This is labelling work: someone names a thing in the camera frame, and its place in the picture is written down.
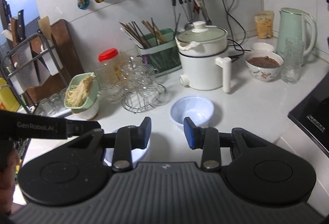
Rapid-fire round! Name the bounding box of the green chopstick holder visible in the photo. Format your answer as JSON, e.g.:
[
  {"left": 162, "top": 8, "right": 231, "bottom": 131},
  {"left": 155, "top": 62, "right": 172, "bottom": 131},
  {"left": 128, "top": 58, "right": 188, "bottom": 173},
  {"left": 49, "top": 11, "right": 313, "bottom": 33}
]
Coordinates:
[{"left": 137, "top": 28, "right": 182, "bottom": 77}]

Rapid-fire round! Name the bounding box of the green strainer basket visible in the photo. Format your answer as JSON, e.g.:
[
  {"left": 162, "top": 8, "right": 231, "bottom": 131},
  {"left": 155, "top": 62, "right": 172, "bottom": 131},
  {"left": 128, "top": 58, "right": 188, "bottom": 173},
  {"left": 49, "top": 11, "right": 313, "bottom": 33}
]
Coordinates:
[{"left": 64, "top": 72, "right": 100, "bottom": 110}]

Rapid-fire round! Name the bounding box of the black induction cooktop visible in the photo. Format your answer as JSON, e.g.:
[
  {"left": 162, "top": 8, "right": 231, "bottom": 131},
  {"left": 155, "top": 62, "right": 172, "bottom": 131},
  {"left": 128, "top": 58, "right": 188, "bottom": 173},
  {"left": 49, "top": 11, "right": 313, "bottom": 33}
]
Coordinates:
[{"left": 288, "top": 75, "right": 329, "bottom": 156}]

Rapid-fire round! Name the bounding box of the small white bowl behind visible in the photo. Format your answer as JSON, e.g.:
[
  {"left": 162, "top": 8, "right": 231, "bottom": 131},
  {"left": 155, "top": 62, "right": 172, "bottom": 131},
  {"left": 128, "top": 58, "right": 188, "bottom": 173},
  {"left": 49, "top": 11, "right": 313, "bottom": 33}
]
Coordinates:
[{"left": 250, "top": 42, "right": 275, "bottom": 52}]

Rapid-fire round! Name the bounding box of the red lid glass jar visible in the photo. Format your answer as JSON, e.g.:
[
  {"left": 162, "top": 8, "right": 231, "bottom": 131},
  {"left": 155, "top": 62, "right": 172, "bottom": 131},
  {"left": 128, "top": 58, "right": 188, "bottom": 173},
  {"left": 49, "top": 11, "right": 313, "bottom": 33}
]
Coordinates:
[{"left": 96, "top": 48, "right": 124, "bottom": 103}]

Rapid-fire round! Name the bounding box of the left hand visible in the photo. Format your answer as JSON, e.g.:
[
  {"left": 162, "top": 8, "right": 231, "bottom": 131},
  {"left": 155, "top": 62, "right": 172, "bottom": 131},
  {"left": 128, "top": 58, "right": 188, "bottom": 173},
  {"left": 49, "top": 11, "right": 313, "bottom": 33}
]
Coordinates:
[{"left": 0, "top": 148, "right": 20, "bottom": 214}]

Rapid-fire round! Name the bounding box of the hanging utensil rack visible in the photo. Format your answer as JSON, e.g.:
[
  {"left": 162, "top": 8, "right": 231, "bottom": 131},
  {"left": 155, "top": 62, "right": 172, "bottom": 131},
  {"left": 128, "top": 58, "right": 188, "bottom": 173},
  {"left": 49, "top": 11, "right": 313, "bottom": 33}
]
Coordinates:
[{"left": 171, "top": 0, "right": 212, "bottom": 33}]

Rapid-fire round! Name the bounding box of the white bowl under strainer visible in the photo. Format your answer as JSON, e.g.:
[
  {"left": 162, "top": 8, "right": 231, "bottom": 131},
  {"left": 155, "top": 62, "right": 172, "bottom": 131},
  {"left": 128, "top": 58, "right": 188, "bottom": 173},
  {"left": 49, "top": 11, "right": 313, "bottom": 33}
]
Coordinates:
[{"left": 71, "top": 99, "right": 99, "bottom": 121}]

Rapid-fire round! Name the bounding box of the yellow sponge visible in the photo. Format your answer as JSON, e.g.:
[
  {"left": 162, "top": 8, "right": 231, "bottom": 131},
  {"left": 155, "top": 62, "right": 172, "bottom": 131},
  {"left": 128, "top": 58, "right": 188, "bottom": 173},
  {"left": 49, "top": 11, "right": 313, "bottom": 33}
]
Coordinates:
[{"left": 254, "top": 10, "right": 274, "bottom": 39}]

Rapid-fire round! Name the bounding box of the yellow detergent jug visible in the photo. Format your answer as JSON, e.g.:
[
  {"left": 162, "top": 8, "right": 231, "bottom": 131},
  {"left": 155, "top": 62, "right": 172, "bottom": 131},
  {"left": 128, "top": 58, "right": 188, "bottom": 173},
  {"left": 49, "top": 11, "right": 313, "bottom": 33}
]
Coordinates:
[{"left": 0, "top": 78, "right": 20, "bottom": 112}]

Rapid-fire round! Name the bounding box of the light blue plastic bowl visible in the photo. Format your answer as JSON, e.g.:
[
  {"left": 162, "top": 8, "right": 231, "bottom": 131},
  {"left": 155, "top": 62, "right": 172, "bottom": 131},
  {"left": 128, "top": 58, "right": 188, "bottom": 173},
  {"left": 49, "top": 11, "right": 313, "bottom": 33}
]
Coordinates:
[{"left": 169, "top": 95, "right": 215, "bottom": 131}]

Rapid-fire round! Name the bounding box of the dried noodle bundle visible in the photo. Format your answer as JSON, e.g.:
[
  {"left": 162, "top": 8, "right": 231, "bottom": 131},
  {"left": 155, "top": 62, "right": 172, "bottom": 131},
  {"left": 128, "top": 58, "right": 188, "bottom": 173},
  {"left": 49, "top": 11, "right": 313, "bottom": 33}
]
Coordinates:
[{"left": 64, "top": 73, "right": 94, "bottom": 108}]

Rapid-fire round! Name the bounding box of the textured clear tumbler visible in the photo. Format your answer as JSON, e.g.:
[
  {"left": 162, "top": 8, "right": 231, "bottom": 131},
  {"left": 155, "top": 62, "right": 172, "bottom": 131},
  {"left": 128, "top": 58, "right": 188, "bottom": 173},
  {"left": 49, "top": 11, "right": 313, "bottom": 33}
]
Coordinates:
[{"left": 281, "top": 37, "right": 305, "bottom": 84}]

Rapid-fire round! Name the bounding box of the black metal shelf rack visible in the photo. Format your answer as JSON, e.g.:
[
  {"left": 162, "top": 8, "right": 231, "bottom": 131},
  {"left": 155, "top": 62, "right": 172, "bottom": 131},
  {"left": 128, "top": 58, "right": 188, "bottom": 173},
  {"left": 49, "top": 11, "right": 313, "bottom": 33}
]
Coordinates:
[{"left": 2, "top": 33, "right": 68, "bottom": 114}]

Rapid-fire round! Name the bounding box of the white electric cooking pot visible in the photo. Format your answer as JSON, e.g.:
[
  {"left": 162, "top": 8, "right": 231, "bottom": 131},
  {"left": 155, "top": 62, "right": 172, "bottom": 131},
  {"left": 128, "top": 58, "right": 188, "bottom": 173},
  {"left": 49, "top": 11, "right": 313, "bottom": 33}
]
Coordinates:
[{"left": 175, "top": 21, "right": 232, "bottom": 93}]

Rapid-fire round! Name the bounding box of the wire glass cup rack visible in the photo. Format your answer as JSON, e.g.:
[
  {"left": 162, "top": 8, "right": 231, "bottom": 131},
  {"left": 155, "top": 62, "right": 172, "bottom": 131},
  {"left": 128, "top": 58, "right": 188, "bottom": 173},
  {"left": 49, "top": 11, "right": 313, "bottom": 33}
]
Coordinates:
[{"left": 105, "top": 52, "right": 167, "bottom": 113}]

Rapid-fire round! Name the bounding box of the wooden cutting board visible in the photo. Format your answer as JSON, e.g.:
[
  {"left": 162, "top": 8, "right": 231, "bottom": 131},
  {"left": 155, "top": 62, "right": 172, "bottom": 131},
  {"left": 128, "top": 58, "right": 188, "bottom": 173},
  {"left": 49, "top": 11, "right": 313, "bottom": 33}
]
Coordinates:
[{"left": 23, "top": 19, "right": 84, "bottom": 106}]

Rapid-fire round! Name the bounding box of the floral bowl with brown paste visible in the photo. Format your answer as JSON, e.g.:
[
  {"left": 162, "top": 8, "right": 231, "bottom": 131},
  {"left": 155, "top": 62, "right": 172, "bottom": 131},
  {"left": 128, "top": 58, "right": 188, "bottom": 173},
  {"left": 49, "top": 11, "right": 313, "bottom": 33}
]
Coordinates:
[{"left": 245, "top": 50, "right": 284, "bottom": 82}]

